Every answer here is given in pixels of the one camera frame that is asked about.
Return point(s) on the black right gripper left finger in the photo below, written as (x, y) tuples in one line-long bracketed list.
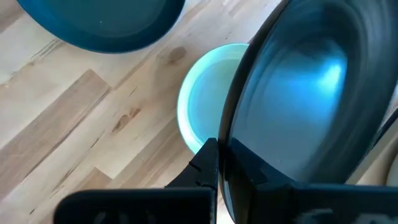
[(202, 174)]

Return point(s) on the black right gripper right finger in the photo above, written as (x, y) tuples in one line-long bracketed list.
[(311, 202)]

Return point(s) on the light green plate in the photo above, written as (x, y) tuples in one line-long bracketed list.
[(205, 102)]

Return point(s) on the black plate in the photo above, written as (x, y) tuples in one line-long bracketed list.
[(295, 109)]

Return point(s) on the dark green plate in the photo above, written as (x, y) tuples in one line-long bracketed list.
[(102, 25)]

